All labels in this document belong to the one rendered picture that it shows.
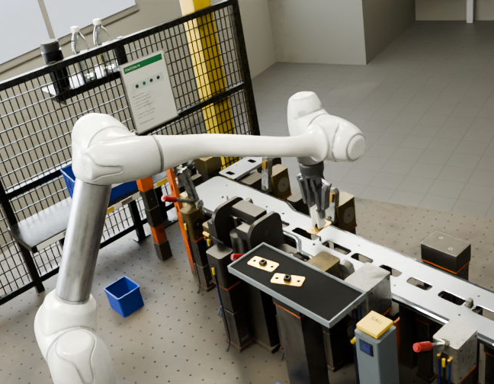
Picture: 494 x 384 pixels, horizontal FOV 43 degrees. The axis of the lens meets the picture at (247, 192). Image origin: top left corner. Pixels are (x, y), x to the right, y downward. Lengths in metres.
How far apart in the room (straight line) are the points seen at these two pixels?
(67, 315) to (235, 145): 0.69
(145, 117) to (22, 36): 1.88
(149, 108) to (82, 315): 1.11
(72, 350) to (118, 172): 0.50
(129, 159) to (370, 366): 0.76
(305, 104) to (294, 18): 4.94
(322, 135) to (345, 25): 4.84
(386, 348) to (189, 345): 0.89
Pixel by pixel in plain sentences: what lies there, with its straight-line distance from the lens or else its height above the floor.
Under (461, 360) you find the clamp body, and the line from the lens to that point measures 1.62.
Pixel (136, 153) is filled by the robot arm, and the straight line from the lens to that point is 1.56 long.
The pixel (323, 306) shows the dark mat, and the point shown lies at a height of 1.16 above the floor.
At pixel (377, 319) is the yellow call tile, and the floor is 1.16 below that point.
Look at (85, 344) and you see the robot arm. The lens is 1.77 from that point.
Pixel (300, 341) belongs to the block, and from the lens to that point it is 1.70.
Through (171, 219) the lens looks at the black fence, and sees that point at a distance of 2.89.
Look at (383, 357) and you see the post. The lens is 1.51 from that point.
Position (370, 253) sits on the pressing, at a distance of 1.97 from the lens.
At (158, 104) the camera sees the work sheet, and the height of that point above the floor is 1.24.
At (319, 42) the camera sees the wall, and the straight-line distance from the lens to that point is 6.64.
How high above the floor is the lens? 2.16
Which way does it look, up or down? 29 degrees down
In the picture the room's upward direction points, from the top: 11 degrees counter-clockwise
